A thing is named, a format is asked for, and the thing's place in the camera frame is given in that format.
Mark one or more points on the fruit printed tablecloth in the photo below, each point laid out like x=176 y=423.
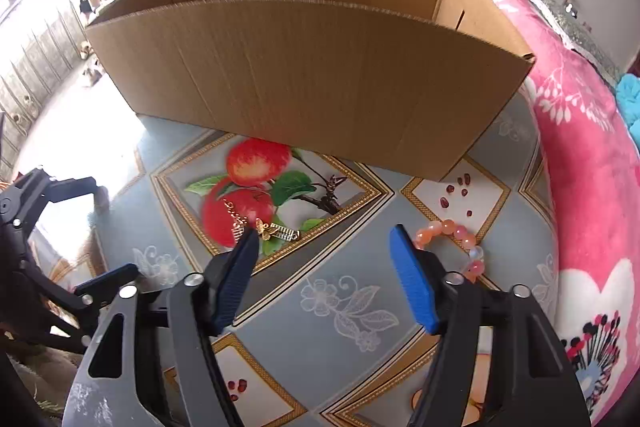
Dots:
x=350 y=237

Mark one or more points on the beige sandals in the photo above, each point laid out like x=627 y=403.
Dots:
x=87 y=51

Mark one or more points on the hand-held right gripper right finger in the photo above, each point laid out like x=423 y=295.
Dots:
x=415 y=282

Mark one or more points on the pink floral blanket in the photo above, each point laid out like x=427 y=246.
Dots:
x=585 y=182

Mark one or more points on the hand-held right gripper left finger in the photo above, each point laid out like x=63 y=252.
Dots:
x=235 y=287

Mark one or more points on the silver sequin cloth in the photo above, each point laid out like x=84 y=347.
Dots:
x=580 y=37

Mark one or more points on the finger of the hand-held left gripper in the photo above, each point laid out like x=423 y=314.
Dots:
x=70 y=188
x=110 y=282

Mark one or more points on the cardboard box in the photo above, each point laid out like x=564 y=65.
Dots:
x=300 y=82

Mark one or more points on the metal window railing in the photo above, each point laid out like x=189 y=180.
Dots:
x=45 y=52

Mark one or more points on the white shoe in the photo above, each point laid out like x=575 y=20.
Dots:
x=92 y=74

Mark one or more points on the blue cloth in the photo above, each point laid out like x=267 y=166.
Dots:
x=630 y=97

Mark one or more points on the white fleece cloth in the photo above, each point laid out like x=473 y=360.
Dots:
x=45 y=377

